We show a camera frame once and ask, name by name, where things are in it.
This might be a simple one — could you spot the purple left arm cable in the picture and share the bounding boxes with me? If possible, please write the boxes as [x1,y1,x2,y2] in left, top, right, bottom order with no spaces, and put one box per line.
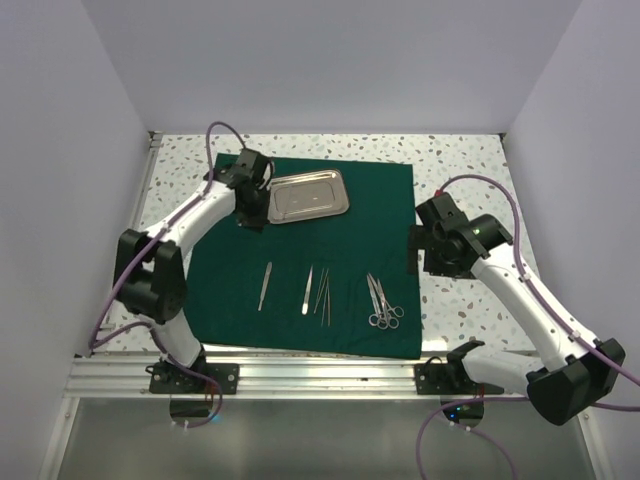
[87,120,246,430]

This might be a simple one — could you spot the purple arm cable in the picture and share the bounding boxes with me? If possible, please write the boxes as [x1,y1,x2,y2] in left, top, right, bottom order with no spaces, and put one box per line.
[87,120,246,430]
[417,174,640,480]

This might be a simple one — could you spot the silver scalpel handle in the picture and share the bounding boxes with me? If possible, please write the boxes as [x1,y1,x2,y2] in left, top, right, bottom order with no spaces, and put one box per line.
[257,261,273,311]

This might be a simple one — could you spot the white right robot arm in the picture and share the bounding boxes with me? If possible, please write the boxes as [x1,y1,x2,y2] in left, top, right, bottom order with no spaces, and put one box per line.
[409,193,626,425]

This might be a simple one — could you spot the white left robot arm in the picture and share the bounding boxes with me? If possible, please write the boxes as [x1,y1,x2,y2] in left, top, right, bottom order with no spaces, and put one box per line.
[114,148,275,393]

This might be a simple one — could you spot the aluminium rail frame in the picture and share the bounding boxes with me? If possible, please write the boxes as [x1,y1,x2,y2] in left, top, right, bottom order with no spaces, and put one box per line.
[39,132,613,479]

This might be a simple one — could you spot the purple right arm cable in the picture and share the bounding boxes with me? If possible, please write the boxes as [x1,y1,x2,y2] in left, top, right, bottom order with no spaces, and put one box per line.
[417,174,640,480]

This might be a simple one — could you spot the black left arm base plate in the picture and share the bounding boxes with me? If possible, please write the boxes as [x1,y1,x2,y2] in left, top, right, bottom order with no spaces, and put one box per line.
[145,360,239,395]

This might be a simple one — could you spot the silver pointed tweezers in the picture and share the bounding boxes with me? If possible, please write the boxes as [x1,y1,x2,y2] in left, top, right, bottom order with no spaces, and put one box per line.
[321,269,331,327]
[313,268,327,315]

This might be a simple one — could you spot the silver surgical scissors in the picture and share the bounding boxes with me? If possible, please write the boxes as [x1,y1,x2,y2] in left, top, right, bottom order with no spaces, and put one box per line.
[370,280,404,330]
[367,273,389,330]

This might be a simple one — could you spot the stainless steel instrument tray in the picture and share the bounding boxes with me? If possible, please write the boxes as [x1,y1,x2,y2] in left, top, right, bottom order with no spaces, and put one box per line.
[267,169,350,225]

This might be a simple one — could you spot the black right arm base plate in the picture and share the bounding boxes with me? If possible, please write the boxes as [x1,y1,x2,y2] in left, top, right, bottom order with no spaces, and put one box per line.
[413,356,505,397]

